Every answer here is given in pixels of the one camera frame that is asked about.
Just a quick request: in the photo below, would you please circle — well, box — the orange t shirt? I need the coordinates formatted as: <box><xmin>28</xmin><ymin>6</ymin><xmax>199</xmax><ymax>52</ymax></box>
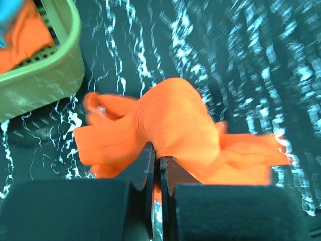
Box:
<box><xmin>1</xmin><ymin>1</ymin><xmax>54</xmax><ymax>74</ymax></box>
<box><xmin>73</xmin><ymin>77</ymin><xmax>291</xmax><ymax>186</ymax></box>

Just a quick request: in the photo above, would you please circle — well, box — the olive green plastic basket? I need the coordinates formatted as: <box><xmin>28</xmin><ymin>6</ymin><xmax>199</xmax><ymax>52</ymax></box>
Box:
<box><xmin>1</xmin><ymin>1</ymin><xmax>84</xmax><ymax>121</ymax></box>

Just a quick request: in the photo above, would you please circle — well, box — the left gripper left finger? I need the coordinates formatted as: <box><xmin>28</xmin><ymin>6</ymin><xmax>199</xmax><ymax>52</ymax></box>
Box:
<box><xmin>1</xmin><ymin>143</ymin><xmax>154</xmax><ymax>240</ymax></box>

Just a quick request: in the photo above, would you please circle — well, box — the grey blue t shirt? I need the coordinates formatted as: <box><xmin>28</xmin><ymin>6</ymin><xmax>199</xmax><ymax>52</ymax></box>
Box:
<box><xmin>0</xmin><ymin>0</ymin><xmax>25</xmax><ymax>48</ymax></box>

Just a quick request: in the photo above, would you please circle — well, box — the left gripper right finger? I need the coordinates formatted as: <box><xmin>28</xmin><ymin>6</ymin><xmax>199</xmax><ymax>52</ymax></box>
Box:
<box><xmin>159</xmin><ymin>157</ymin><xmax>310</xmax><ymax>240</ymax></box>

